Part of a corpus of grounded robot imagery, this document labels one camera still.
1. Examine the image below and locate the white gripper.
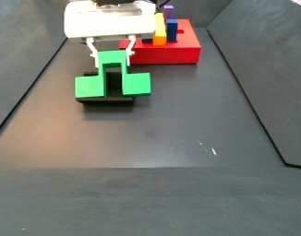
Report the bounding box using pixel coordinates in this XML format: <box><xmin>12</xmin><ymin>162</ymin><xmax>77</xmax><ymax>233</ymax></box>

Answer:
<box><xmin>65</xmin><ymin>0</ymin><xmax>156</xmax><ymax>68</ymax></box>

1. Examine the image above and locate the green bridge-shaped block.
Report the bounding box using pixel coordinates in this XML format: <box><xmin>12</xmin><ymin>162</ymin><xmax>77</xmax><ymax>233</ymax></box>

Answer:
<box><xmin>74</xmin><ymin>50</ymin><xmax>152</xmax><ymax>100</ymax></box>

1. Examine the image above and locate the red base board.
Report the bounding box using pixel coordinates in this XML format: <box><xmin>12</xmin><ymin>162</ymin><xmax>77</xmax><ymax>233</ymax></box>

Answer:
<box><xmin>131</xmin><ymin>19</ymin><xmax>201</xmax><ymax>65</ymax></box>

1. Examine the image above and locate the black fixture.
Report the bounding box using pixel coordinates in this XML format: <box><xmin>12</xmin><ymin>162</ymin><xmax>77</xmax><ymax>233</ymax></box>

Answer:
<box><xmin>78</xmin><ymin>72</ymin><xmax>136</xmax><ymax>106</ymax></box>

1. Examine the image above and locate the blue block left rear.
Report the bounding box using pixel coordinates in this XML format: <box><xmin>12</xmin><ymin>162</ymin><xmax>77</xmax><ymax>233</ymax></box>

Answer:
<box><xmin>142</xmin><ymin>39</ymin><xmax>153</xmax><ymax>43</ymax></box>

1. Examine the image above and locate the blue block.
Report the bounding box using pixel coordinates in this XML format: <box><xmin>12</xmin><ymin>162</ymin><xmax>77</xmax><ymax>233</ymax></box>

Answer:
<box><xmin>142</xmin><ymin>39</ymin><xmax>153</xmax><ymax>43</ymax></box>
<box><xmin>166</xmin><ymin>18</ymin><xmax>178</xmax><ymax>42</ymax></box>

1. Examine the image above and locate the yellow long bar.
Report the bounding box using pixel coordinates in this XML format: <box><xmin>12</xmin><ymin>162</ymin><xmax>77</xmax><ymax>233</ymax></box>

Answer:
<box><xmin>153</xmin><ymin>13</ymin><xmax>166</xmax><ymax>46</ymax></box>

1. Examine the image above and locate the blue block right rear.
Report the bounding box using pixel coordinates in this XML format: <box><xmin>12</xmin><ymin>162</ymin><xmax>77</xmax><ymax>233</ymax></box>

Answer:
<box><xmin>166</xmin><ymin>18</ymin><xmax>178</xmax><ymax>42</ymax></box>

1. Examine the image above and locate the purple block right front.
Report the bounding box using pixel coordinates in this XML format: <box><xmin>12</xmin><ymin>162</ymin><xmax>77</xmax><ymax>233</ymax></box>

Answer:
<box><xmin>164</xmin><ymin>5</ymin><xmax>174</xmax><ymax>19</ymax></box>

